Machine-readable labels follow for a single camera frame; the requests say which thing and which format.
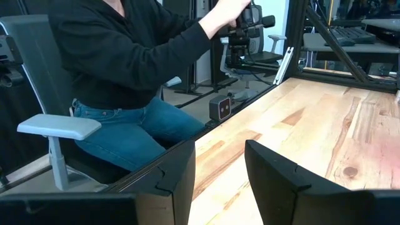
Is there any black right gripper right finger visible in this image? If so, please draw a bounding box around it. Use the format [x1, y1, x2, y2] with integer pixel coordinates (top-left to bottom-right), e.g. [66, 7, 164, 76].
[244, 139, 374, 225]

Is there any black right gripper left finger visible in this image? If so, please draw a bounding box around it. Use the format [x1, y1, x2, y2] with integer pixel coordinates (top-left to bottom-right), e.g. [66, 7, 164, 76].
[107, 140, 196, 225]

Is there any person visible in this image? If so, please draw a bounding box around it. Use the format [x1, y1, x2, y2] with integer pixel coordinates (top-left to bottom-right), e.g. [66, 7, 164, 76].
[46, 0, 253, 173]

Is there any grey mesh office chair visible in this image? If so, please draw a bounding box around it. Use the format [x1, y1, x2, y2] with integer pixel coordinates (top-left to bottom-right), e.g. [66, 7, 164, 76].
[219, 5, 288, 101]

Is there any dark grey desk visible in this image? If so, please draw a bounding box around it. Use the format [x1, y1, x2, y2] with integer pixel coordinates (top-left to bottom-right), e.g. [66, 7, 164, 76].
[302, 18, 400, 65]

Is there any person's hand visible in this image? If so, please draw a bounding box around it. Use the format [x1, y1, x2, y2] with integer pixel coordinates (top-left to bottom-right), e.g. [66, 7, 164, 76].
[198, 0, 253, 40]

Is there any black keyboard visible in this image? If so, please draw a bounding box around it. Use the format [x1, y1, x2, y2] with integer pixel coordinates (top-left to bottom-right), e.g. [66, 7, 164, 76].
[329, 26, 377, 45]

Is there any small grey table-level camera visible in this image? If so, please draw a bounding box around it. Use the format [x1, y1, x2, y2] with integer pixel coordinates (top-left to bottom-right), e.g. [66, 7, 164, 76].
[208, 94, 233, 123]

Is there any silver frame bracket strip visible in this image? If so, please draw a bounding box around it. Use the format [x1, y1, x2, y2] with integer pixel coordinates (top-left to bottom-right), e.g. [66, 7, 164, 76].
[272, 46, 295, 86]

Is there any black leader arm handle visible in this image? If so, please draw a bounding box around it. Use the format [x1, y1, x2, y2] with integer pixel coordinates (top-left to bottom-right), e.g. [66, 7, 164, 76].
[215, 2, 276, 68]

